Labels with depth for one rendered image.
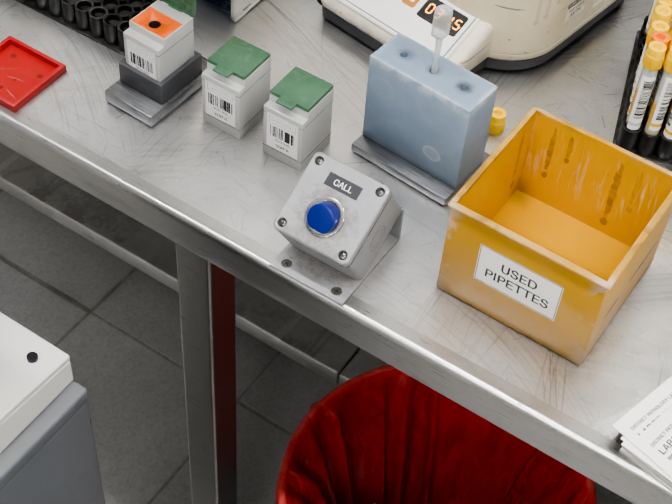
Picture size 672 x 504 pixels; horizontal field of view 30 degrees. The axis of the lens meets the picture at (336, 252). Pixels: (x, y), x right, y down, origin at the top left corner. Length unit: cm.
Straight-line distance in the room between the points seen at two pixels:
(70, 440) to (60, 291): 117
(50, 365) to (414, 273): 30
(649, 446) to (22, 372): 45
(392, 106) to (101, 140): 25
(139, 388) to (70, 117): 93
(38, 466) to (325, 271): 27
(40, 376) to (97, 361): 112
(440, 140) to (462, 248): 12
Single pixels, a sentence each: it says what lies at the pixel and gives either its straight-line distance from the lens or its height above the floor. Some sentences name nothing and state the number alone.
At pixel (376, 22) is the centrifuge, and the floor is 91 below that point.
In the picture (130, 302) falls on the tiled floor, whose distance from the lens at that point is 210.
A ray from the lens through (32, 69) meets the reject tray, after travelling 118.
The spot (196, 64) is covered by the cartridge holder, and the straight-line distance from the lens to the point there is 113.
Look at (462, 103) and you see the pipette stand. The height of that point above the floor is 98.
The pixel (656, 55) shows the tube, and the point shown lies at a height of 98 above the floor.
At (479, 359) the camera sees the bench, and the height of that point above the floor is 88.
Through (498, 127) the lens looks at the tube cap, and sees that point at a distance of 112.
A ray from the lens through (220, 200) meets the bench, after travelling 105.
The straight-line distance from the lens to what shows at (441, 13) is 99.
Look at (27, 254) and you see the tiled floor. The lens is 219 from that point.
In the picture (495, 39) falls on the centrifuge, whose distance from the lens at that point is 116.
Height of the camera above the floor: 165
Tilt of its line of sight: 50 degrees down
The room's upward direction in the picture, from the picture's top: 5 degrees clockwise
